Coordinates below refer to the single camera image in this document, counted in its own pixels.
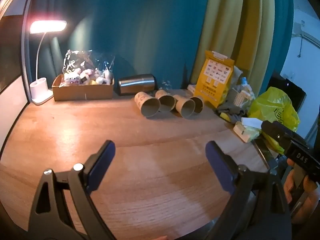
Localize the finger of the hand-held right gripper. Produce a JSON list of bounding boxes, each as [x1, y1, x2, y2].
[[261, 120, 302, 146]]

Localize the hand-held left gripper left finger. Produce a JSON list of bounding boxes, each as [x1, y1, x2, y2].
[[27, 140, 117, 240]]

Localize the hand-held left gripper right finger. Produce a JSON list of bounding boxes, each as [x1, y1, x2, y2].
[[205, 141, 292, 240]]

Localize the printed brown paper cup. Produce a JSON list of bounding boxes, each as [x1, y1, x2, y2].
[[134, 91, 161, 118]]

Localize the person's right hand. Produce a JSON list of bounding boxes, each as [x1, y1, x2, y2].
[[283, 158, 320, 226]]

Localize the yellow plastic bag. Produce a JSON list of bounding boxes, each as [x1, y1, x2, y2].
[[247, 86, 301, 155]]

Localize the tissue pack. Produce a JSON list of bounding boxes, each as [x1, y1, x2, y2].
[[233, 117, 263, 143]]

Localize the white plastic basket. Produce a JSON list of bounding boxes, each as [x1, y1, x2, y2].
[[232, 85, 256, 107]]

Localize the grey work gloves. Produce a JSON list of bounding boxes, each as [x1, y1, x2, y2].
[[216, 102, 248, 125]]

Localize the brown cardboard box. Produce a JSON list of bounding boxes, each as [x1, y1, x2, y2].
[[52, 74, 115, 102]]

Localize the yellow printed paper package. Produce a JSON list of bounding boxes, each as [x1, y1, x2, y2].
[[194, 50, 236, 109]]

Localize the stainless steel tumbler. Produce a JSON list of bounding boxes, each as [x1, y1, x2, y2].
[[117, 74, 158, 96]]

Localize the teal curtain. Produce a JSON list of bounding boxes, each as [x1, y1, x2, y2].
[[46, 0, 212, 98], [259, 0, 295, 98]]

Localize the clear bag of sweets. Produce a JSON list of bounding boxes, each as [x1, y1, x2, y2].
[[61, 49, 116, 86]]

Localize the crumpled clear plastic wrap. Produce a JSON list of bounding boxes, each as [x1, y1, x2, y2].
[[161, 79, 173, 92]]

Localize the white desk lamp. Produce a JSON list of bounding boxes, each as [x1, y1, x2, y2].
[[29, 20, 67, 104]]

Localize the yellow curtain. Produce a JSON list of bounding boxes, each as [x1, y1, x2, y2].
[[189, 0, 276, 91]]

